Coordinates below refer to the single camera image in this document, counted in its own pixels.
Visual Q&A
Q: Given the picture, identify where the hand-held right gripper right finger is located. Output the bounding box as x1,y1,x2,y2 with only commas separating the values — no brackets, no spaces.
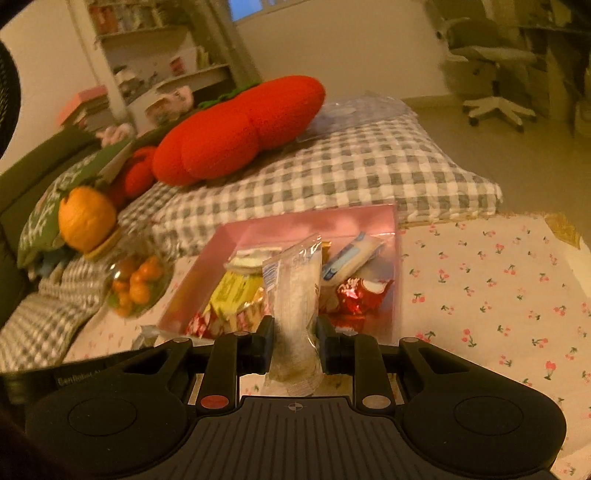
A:
315,315,486,413

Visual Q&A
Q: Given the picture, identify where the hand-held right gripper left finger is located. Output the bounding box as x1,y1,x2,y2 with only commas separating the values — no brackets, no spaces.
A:
110,315,276,413

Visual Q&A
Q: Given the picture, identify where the clear white bread packet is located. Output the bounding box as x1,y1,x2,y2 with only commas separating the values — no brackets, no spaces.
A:
262,233,324,398

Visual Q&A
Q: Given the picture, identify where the red snack packet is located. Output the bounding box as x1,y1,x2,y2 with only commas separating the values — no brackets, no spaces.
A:
332,276,394,319
186,311,220,337

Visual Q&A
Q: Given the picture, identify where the yellow snack packet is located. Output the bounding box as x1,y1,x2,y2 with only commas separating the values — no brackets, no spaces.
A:
205,270,264,319

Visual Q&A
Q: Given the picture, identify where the blue white bread packet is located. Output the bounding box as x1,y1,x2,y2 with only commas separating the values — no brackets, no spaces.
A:
322,232,386,283

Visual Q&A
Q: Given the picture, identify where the pink cardboard box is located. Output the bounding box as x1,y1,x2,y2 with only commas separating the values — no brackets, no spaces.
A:
157,204,404,347

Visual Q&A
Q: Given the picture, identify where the clear bag of small oranges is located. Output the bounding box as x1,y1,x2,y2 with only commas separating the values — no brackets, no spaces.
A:
90,226,178,319

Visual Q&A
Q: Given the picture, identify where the orange mandarin plush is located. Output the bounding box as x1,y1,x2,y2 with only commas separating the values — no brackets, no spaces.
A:
58,186,117,254

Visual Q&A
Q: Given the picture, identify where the cherry print tablecloth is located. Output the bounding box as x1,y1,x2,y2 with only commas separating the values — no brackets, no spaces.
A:
65,212,591,478

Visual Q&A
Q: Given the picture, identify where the grey checkered pillow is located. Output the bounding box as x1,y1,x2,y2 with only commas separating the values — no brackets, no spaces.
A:
0,113,504,370

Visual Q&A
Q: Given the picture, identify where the green embroidered pillow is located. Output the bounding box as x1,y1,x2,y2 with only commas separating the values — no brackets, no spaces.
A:
17,138,134,268

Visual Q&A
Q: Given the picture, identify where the dark green sofa cushion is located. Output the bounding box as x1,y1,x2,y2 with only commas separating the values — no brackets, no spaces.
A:
0,127,100,324

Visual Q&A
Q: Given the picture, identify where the large red plush cushion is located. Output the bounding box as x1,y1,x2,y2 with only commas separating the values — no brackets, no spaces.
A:
152,75,326,186

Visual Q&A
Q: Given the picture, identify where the small red plush cushion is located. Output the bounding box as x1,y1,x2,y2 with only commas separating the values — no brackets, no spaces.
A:
121,147,158,197

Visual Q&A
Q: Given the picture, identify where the clear plastic bag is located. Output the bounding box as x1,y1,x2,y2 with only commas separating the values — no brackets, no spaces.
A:
298,95,411,141

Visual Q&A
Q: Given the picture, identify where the pink plush toy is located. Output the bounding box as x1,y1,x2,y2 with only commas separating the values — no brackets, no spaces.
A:
97,124,134,147

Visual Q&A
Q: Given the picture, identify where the pink book stack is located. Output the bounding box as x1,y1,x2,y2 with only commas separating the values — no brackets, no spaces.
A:
58,85,109,129

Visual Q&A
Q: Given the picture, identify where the black mesh object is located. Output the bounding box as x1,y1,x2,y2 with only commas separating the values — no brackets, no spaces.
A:
0,41,22,155

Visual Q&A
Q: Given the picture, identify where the white bookshelf with books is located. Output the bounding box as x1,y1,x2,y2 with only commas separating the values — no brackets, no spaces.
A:
69,0,241,121

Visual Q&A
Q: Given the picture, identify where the white office chair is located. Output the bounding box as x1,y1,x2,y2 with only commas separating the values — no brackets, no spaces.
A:
436,16,539,132

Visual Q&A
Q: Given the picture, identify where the window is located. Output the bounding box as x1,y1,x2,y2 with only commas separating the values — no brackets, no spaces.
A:
228,0,278,21

